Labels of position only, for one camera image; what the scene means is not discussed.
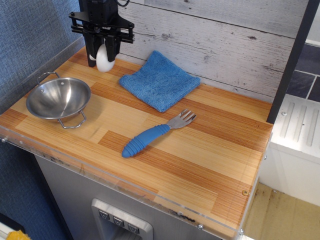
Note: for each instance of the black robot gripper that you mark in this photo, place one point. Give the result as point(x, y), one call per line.
point(104, 23)

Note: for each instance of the white egg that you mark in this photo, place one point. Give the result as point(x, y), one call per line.
point(101, 60)

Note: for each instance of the stainless steel wok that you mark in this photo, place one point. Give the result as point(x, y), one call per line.
point(58, 98)

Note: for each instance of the blue folded cloth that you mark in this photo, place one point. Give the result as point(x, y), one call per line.
point(159, 83)

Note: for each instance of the clear acrylic table edge guard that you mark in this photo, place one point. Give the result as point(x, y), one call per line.
point(189, 196)

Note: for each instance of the silver dispenser button panel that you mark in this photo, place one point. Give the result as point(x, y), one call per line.
point(115, 224)

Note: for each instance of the yellow object bottom left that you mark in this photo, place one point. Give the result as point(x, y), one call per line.
point(17, 235)

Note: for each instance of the white toy sink unit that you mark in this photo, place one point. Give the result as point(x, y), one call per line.
point(292, 159)

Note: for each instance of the black left frame post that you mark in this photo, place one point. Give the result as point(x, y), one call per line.
point(87, 37)

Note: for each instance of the black frame post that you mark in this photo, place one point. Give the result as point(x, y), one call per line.
point(303, 31)
point(87, 37)

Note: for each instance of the blue handled metal fork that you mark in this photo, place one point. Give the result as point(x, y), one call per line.
point(142, 140)

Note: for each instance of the black right frame post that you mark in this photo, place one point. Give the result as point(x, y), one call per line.
point(303, 31)

